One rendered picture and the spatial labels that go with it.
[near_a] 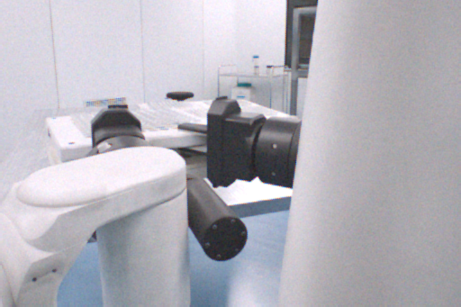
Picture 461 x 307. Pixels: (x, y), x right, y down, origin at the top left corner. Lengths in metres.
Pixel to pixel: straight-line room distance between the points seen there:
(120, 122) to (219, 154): 0.14
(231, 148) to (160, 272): 0.26
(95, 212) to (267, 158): 0.27
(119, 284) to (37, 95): 4.04
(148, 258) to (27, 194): 0.09
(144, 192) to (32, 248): 0.07
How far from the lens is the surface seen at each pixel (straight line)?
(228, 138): 0.50
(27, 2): 4.29
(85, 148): 0.50
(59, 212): 0.22
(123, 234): 0.26
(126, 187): 0.23
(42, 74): 4.31
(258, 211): 0.82
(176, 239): 0.27
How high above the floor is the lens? 1.15
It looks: 12 degrees down
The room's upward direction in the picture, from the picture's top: straight up
